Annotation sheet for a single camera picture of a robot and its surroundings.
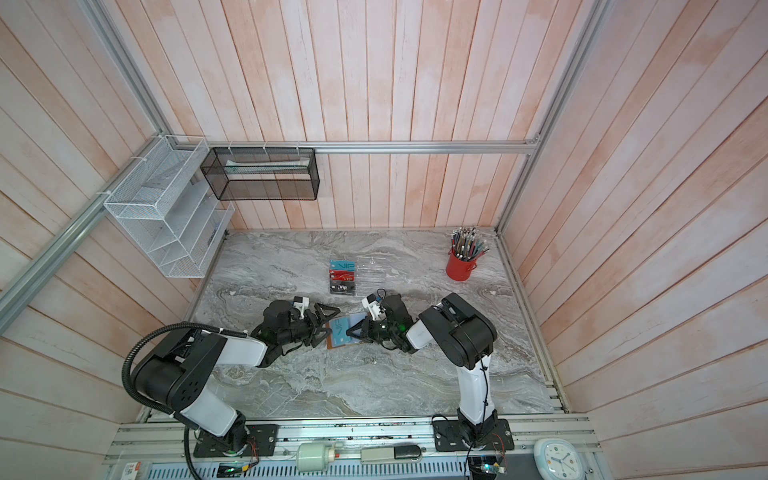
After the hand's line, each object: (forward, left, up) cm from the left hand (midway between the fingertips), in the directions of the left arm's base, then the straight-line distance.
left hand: (337, 324), depth 88 cm
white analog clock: (-34, -54, -2) cm, 64 cm away
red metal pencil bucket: (+20, -39, +2) cm, 44 cm away
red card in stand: (+19, 0, -1) cm, 19 cm away
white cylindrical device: (-34, +2, +3) cm, 34 cm away
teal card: (0, 0, -5) cm, 5 cm away
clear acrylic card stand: (+22, -10, -6) cm, 25 cm away
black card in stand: (+15, 0, -3) cm, 16 cm away
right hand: (-1, -3, -4) cm, 5 cm away
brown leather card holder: (-3, +3, -5) cm, 6 cm away
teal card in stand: (+22, 0, +1) cm, 22 cm away
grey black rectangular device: (-33, -15, 0) cm, 36 cm away
